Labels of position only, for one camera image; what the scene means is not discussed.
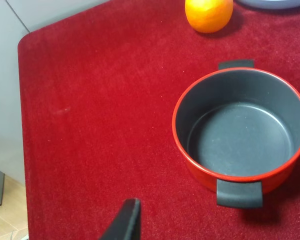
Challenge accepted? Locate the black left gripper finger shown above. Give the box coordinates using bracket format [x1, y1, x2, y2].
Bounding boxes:
[100, 198, 142, 240]

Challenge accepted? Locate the light blue plate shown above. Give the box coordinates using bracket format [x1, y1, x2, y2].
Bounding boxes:
[237, 0, 300, 10]

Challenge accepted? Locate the red pot with black handles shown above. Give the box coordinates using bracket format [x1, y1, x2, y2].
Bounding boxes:
[172, 59, 300, 209]

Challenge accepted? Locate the orange fruit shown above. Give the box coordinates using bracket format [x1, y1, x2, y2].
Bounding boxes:
[184, 0, 234, 33]

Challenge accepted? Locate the red velvet tablecloth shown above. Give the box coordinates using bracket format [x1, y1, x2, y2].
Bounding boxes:
[18, 0, 300, 240]

